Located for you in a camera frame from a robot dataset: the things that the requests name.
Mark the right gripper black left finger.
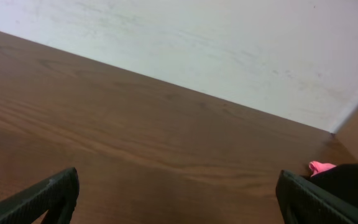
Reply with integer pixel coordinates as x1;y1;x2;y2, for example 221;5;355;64
0;167;80;224

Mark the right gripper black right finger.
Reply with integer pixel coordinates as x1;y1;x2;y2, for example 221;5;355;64
275;170;358;224

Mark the black t-shirt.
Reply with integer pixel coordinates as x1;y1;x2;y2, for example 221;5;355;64
310;163;358;208

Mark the pink garment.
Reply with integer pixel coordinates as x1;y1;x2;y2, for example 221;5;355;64
308;161;336;177

